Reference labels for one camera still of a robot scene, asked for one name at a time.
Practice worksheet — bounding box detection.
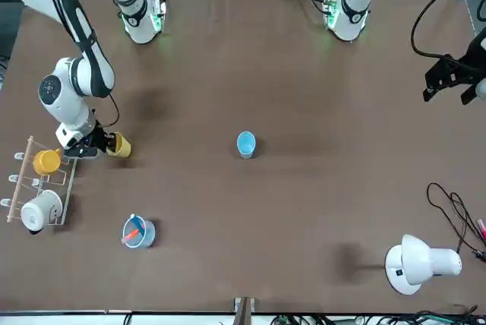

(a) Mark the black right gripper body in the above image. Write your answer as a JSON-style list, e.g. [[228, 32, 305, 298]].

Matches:
[[85, 119, 109, 153]]

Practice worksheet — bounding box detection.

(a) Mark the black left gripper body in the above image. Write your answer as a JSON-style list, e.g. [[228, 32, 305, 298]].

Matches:
[[453, 30, 486, 83]]

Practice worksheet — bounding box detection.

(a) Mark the yellow plastic cup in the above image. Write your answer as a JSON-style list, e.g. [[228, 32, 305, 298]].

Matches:
[[106, 131, 132, 159]]

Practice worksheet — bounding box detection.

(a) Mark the blue plastic cup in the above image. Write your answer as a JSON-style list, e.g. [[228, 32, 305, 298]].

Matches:
[[236, 131, 257, 160]]

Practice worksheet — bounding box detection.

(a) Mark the yellow mug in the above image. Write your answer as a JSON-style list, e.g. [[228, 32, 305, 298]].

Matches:
[[32, 148, 63, 176]]

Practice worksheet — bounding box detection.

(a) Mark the blue marker pen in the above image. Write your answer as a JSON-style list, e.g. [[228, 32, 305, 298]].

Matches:
[[131, 213, 148, 235]]

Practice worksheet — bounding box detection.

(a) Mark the white mug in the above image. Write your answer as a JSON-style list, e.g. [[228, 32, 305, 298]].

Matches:
[[21, 189, 64, 235]]

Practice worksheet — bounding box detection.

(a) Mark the orange marker pen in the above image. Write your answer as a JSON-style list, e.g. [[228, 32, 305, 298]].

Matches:
[[120, 228, 142, 245]]

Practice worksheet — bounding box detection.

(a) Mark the clear blue pen holder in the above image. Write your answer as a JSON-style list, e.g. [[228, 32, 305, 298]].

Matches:
[[121, 215, 156, 250]]

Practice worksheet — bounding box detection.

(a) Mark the white desk lamp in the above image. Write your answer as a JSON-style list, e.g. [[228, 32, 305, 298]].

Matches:
[[384, 233, 463, 296]]

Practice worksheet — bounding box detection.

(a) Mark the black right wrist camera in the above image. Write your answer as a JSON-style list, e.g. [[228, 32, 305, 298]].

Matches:
[[63, 145, 98, 159]]

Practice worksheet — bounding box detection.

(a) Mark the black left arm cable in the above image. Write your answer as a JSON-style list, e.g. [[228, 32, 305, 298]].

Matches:
[[411, 0, 486, 61]]

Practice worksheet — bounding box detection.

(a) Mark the white wire mug rack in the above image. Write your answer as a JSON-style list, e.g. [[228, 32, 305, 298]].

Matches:
[[0, 135, 79, 227]]

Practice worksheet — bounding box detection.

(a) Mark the black lamp cable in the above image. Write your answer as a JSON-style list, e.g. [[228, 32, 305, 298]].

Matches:
[[427, 182, 486, 257]]

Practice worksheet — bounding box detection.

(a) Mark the aluminium post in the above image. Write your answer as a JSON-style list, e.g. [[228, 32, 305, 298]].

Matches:
[[234, 296, 256, 325]]

